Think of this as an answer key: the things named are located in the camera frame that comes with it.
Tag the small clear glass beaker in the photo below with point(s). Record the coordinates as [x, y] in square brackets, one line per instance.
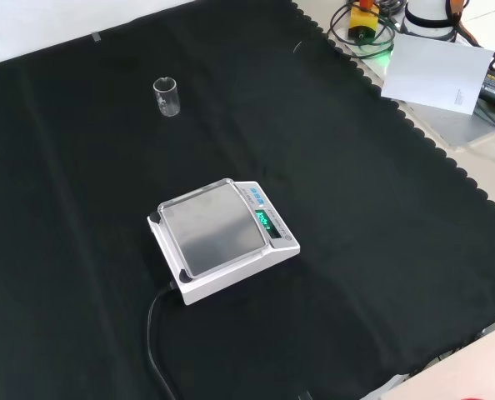
[166, 100]

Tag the white electronic balance steel pan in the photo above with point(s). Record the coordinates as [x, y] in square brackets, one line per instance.
[214, 233]

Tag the black bench cloth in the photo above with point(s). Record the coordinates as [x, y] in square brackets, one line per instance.
[85, 208]

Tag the clear tape strip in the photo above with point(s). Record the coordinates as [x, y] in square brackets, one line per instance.
[96, 37]
[305, 395]

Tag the yellow stop button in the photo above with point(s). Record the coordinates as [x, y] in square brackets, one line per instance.
[363, 21]

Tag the white paper sheet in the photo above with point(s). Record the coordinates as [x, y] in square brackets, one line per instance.
[435, 71]

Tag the pale wooden board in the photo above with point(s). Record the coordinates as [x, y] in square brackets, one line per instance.
[472, 366]

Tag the grey base plate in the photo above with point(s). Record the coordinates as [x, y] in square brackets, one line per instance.
[451, 125]

